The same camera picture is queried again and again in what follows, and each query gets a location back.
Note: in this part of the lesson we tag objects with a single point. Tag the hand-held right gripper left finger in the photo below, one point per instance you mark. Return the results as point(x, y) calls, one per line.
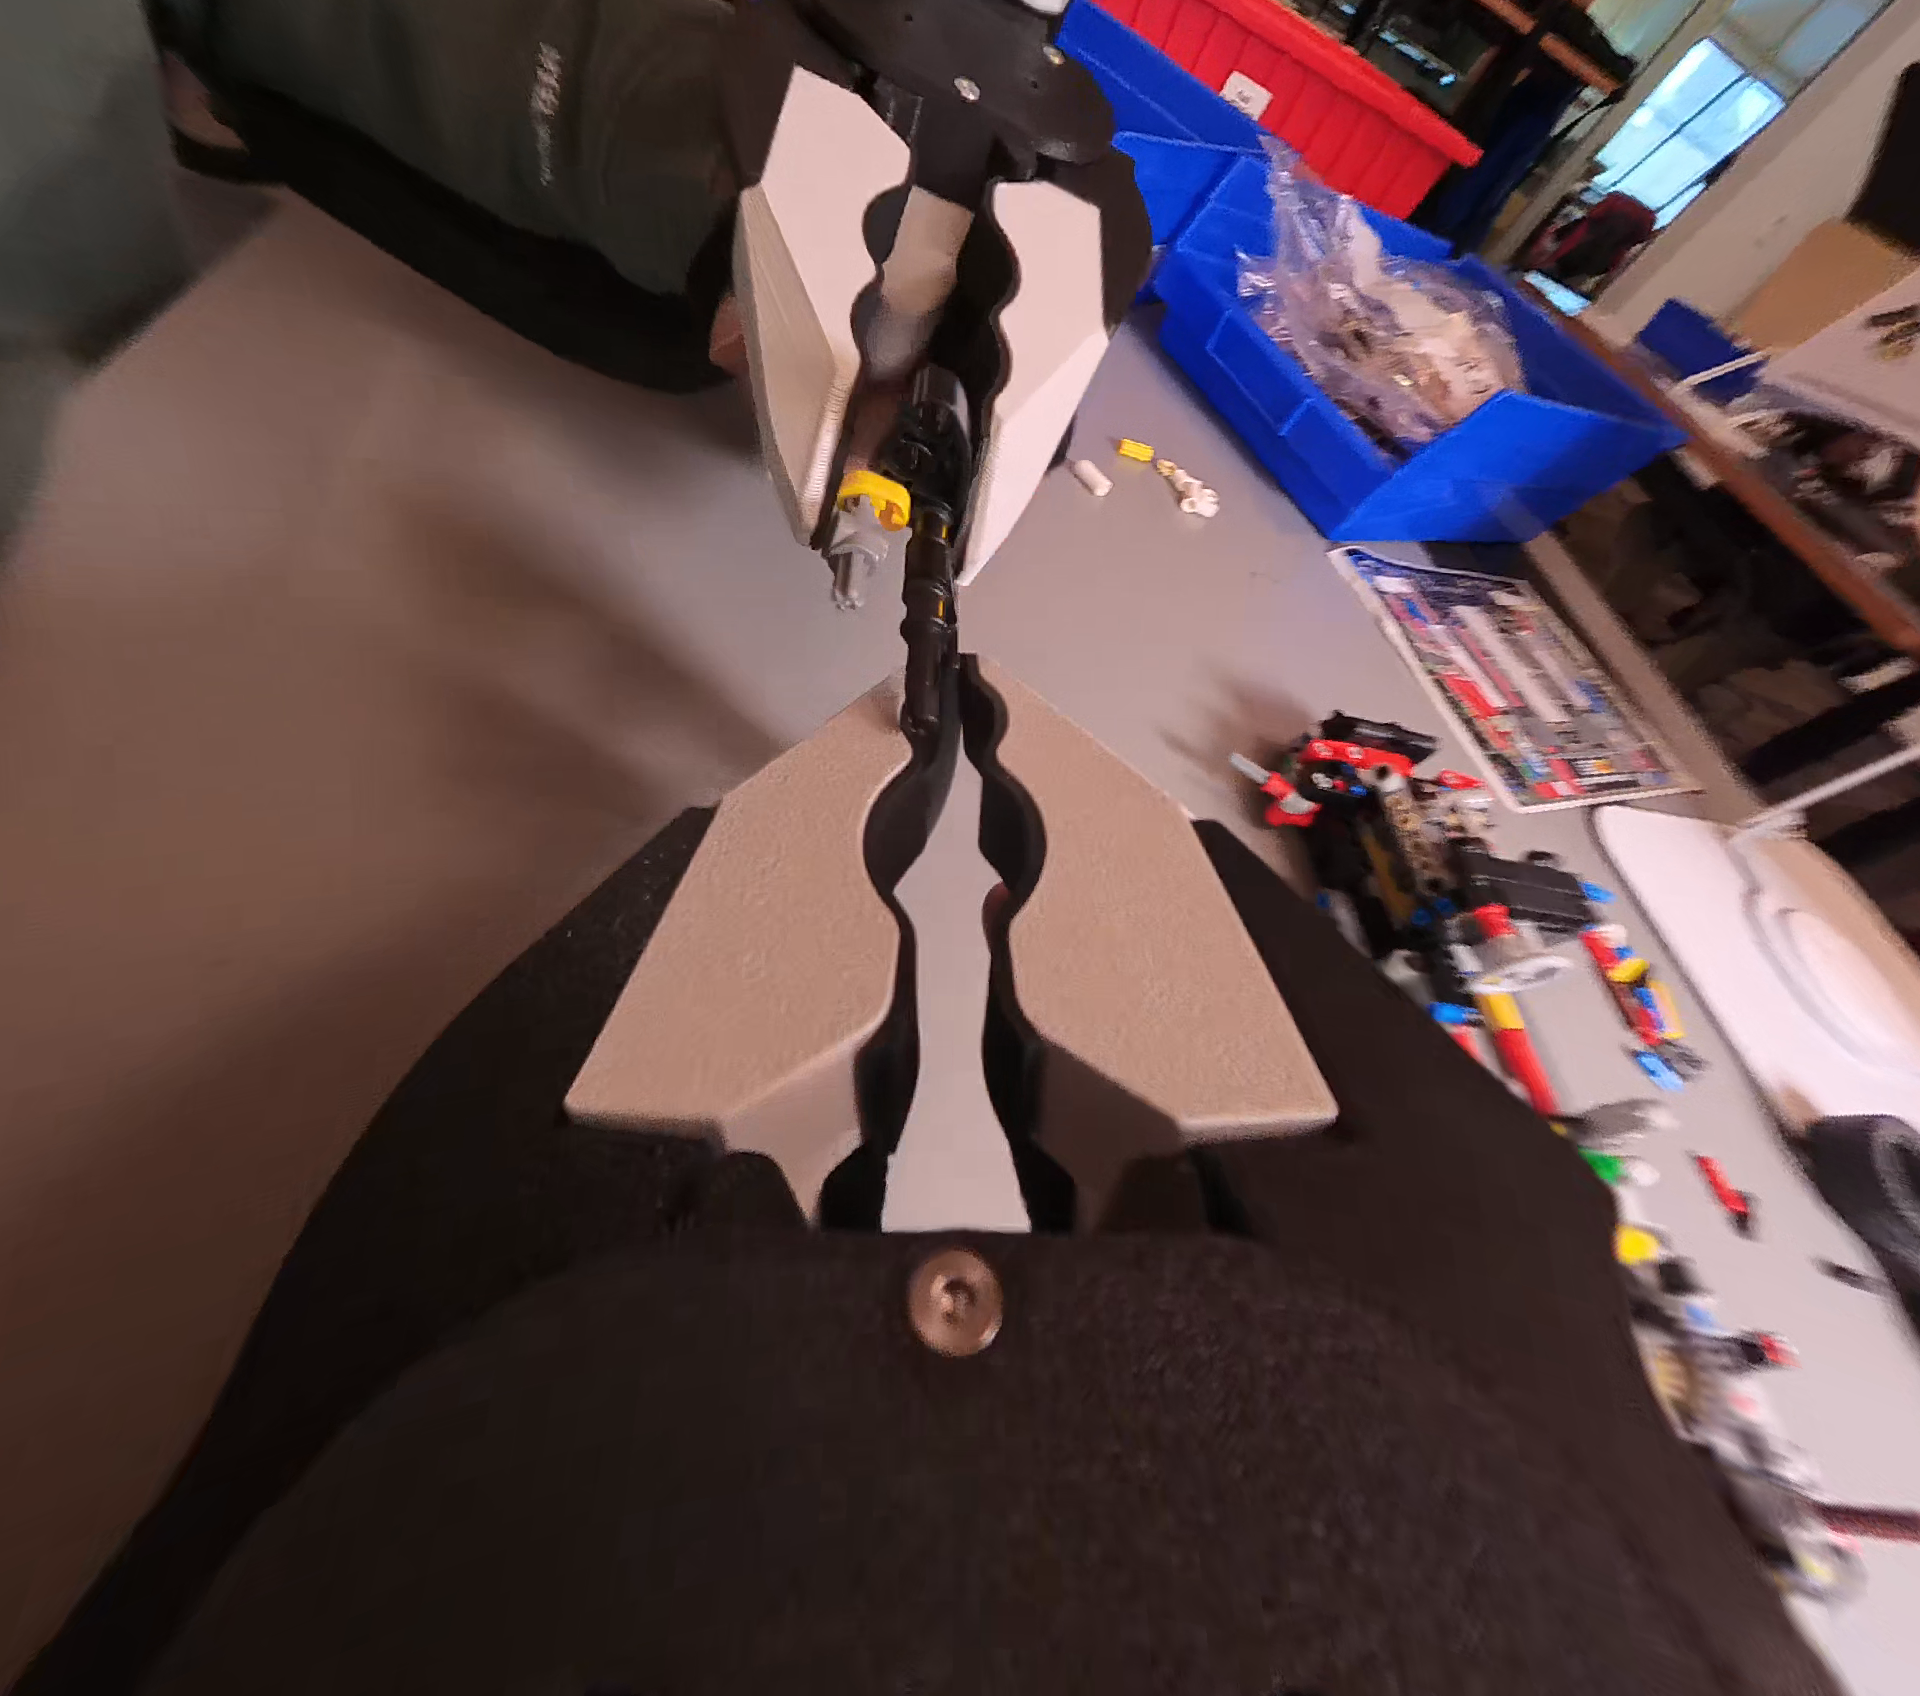
point(734, 977)

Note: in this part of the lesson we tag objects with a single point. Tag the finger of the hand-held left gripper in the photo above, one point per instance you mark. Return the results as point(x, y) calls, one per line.
point(1058, 346)
point(789, 301)

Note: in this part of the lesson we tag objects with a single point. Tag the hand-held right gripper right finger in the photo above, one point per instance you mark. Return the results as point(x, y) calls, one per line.
point(1171, 977)

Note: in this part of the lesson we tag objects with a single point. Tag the yellow lego pin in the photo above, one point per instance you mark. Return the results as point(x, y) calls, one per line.
point(872, 498)

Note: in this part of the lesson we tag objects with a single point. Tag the light grey lego pin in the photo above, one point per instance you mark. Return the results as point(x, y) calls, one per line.
point(854, 564)

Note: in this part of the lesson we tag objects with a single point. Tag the person's left forearm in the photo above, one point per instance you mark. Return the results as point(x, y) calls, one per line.
point(451, 1)

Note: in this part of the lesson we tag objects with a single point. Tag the white lego bush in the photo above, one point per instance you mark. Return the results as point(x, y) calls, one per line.
point(1093, 476)

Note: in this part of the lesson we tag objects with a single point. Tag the plastic bag of lego parts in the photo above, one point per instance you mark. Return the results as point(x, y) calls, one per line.
point(1380, 331)

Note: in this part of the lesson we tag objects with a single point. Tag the lego car chassis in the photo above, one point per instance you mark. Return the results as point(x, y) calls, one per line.
point(1501, 977)

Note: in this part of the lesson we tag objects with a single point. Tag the pile of small lego pieces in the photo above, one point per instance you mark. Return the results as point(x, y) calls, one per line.
point(1643, 1006)

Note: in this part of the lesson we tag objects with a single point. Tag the red black lego pin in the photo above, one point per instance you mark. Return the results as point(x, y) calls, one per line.
point(1725, 1194)

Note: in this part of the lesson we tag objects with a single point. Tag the black lego tyre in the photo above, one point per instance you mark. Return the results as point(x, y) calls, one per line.
point(1875, 1186)

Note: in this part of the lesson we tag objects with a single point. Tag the small black lego pin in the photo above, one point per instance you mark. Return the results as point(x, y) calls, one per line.
point(1853, 1277)

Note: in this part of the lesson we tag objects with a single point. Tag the person's left hand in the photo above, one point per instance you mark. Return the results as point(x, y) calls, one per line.
point(728, 338)

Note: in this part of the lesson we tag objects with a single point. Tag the red storage bin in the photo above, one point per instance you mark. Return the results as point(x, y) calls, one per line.
point(1291, 60)

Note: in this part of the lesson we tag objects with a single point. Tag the large blue storage bin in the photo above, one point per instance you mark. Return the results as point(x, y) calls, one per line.
point(1425, 437)

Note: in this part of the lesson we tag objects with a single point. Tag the colourful instruction booklet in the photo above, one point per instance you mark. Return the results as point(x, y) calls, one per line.
point(1514, 677)

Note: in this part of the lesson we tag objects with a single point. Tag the small blue box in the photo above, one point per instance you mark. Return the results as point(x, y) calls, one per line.
point(1695, 346)

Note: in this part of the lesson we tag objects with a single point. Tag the brown wooden desk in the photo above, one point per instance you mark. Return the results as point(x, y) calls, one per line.
point(1770, 496)

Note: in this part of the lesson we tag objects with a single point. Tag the person's green sweatshirt torso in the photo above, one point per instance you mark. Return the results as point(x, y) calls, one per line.
point(60, 150)

